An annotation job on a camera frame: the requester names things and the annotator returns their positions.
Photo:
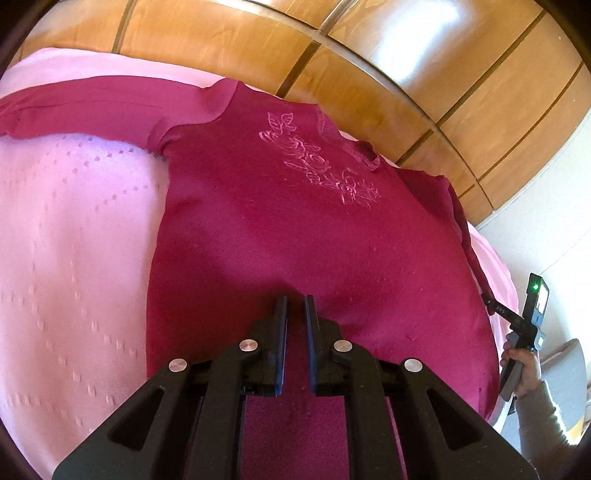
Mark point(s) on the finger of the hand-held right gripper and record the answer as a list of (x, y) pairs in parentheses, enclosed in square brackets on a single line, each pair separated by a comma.
[(503, 310)]

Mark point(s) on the person's right hand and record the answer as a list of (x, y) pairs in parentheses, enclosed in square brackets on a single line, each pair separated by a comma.
[(528, 371)]

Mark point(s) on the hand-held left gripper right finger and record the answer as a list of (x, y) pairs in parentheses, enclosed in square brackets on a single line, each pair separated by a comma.
[(313, 344)]

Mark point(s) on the magenta embroidered sweater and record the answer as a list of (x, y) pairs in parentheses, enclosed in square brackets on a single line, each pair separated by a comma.
[(277, 221)]

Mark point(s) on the pink knitted blanket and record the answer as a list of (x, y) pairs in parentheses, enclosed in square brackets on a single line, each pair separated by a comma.
[(69, 254)]

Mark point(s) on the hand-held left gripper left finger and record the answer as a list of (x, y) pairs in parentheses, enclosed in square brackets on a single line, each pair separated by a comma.
[(279, 344)]

